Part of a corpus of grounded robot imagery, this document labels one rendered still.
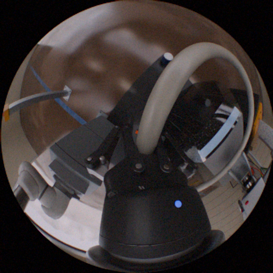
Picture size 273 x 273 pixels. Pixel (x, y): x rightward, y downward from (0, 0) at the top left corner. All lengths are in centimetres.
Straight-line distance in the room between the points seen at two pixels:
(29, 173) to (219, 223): 605
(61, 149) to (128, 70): 101
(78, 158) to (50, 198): 32
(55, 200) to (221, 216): 581
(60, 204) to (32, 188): 19
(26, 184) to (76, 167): 35
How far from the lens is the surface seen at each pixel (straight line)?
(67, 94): 151
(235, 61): 25
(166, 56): 102
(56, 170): 60
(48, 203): 60
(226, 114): 46
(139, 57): 113
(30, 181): 58
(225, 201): 566
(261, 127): 138
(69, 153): 58
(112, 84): 107
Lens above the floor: 100
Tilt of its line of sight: 63 degrees down
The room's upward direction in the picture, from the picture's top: 175 degrees counter-clockwise
